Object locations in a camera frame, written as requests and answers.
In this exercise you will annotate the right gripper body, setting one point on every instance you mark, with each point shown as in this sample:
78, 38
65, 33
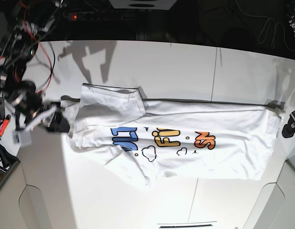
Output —
29, 115

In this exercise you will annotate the white printed t-shirt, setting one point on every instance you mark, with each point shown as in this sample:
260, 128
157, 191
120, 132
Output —
142, 141

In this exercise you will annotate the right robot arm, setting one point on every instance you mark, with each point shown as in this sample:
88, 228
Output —
30, 21

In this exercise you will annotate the black power strip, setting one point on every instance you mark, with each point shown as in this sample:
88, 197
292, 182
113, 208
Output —
102, 16

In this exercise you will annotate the white box at top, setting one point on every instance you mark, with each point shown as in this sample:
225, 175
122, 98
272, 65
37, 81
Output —
143, 4

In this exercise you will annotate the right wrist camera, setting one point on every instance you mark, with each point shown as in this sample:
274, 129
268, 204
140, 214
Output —
23, 138

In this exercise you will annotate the orange handled tool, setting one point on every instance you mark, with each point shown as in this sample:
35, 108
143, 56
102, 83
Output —
4, 125

